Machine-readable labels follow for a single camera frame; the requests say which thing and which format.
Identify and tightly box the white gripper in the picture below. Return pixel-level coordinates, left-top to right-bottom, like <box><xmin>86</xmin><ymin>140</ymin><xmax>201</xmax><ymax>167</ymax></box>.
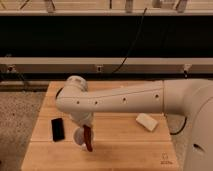
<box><xmin>71</xmin><ymin>112</ymin><xmax>93</xmax><ymax>127</ymax></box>

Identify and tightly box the red chili pepper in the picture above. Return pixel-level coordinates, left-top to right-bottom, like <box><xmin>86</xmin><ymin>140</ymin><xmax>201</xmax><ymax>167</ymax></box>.
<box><xmin>83</xmin><ymin>125</ymin><xmax>93</xmax><ymax>152</ymax></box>

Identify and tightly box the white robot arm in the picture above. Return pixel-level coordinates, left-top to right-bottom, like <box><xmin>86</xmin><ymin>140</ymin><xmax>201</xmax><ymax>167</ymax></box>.
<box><xmin>55</xmin><ymin>76</ymin><xmax>213</xmax><ymax>171</ymax></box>

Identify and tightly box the green ceramic bowl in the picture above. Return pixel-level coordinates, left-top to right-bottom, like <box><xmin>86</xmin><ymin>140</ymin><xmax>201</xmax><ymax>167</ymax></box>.
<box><xmin>55</xmin><ymin>88</ymin><xmax>63</xmax><ymax>99</ymax></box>

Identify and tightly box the black smartphone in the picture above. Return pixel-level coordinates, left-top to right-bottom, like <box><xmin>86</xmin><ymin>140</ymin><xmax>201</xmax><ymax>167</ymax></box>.
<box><xmin>51</xmin><ymin>118</ymin><xmax>65</xmax><ymax>142</ymax></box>

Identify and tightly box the white soap bar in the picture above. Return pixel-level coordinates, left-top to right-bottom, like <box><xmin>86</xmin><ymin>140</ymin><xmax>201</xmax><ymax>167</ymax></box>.
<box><xmin>136</xmin><ymin>113</ymin><xmax>158</xmax><ymax>132</ymax></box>

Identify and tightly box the grey metal rail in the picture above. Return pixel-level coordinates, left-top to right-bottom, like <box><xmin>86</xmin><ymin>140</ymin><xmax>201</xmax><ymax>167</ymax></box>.
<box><xmin>0</xmin><ymin>57</ymin><xmax>213</xmax><ymax>74</ymax></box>

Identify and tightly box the black hanging cable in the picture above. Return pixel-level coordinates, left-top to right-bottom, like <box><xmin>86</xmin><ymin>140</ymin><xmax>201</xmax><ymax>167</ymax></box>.
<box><xmin>111</xmin><ymin>7</ymin><xmax>148</xmax><ymax>75</ymax></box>

